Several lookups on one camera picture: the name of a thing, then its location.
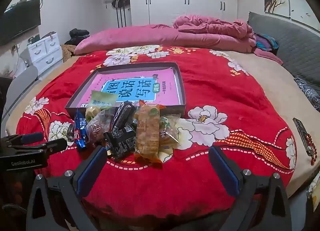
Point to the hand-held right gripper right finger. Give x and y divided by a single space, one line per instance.
225 171

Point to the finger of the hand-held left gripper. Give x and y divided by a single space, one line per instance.
55 146
32 138

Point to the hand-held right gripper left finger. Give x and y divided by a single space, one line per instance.
91 171

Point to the blue snack packet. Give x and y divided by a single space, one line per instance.
80 131

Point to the black and green snack packet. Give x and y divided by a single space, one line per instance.
120 141

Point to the clear packet of brown nuts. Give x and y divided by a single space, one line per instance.
98 126

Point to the round yellow pastry packet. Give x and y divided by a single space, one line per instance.
91 113

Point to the small black snack packet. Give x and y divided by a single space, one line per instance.
123 116

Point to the light green snack packet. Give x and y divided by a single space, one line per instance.
103 99

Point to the long orange cake packet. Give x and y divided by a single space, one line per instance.
147 131

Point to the clear green label pastry packet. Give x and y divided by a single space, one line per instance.
170 128

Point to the shallow grey cardboard box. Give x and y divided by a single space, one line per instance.
181 88

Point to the red floral blanket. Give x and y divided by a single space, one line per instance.
212 96

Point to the dark phone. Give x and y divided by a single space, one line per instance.
301 131

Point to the white drawer chest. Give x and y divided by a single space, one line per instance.
45 50

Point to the brown textured cloth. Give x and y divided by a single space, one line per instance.
67 50

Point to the pink and blue book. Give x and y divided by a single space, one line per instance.
140 83

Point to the pile of dark clothes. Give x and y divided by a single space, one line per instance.
78 35

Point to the black television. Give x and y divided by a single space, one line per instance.
20 25

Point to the grey patterned pillow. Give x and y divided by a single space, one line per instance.
308 93

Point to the teal and purple clothing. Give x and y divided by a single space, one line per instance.
266 42

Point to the pink duvet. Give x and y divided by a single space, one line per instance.
175 35

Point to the grey quilted headboard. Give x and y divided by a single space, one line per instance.
287 40

